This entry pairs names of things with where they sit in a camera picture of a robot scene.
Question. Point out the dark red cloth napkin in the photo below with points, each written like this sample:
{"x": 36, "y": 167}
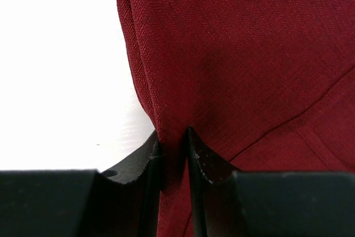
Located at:
{"x": 267, "y": 84}

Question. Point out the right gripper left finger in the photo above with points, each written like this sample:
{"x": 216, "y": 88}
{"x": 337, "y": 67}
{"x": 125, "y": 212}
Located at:
{"x": 132, "y": 201}

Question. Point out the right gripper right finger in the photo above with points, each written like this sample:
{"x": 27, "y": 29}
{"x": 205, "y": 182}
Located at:
{"x": 213, "y": 207}

